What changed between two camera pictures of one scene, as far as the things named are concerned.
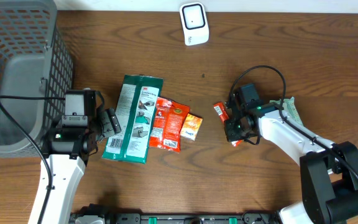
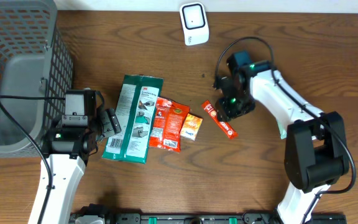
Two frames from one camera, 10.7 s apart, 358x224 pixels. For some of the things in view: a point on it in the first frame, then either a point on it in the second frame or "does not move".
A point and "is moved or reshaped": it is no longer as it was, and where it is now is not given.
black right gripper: [231, 134] → [227, 112]
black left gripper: [108, 123] does not move
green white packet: [140, 101] does not move
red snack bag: [166, 130] does not move
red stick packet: [222, 114] is moved or reshaped
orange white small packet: [191, 127] does not move
